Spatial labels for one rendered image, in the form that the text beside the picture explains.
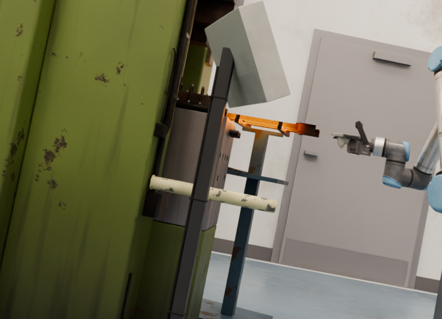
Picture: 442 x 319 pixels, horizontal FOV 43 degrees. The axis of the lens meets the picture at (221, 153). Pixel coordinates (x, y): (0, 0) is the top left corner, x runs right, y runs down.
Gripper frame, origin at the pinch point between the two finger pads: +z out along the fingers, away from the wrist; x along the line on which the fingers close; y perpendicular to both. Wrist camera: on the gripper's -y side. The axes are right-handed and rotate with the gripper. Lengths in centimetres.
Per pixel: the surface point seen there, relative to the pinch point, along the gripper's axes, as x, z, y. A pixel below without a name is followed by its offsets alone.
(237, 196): -90, 19, 36
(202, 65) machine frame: -34, 60, -18
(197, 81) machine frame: -35, 61, -10
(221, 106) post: -112, 24, 9
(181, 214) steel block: -71, 44, 47
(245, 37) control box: -125, 17, -10
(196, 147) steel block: -71, 43, 21
